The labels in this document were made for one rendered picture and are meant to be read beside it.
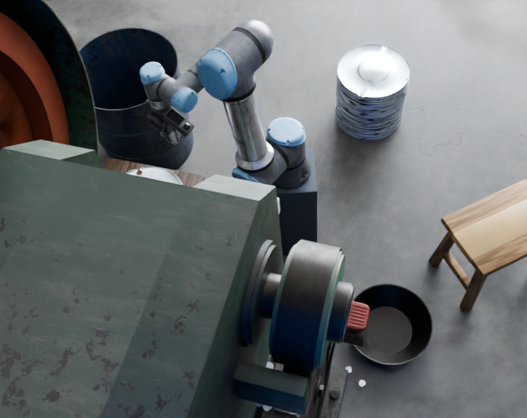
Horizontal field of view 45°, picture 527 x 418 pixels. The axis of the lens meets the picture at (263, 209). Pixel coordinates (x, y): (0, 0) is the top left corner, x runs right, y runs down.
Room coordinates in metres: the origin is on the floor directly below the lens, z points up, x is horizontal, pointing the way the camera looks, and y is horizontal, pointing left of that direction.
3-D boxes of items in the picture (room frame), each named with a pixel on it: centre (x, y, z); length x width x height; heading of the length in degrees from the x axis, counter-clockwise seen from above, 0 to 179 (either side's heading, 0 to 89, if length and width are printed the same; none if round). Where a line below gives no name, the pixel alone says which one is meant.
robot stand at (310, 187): (1.21, -0.10, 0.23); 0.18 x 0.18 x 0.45; 85
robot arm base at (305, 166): (1.21, -0.10, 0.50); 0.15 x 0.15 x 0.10
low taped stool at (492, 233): (0.96, -0.79, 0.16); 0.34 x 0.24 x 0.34; 108
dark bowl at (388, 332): (0.78, -0.38, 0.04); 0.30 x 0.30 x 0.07
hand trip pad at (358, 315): (0.56, -0.19, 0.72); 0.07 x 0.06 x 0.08; 157
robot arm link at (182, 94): (1.36, 0.20, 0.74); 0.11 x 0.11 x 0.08; 44
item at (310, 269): (0.36, -0.02, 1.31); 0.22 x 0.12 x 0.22; 157
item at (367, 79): (1.76, -0.52, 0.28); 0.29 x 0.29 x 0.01
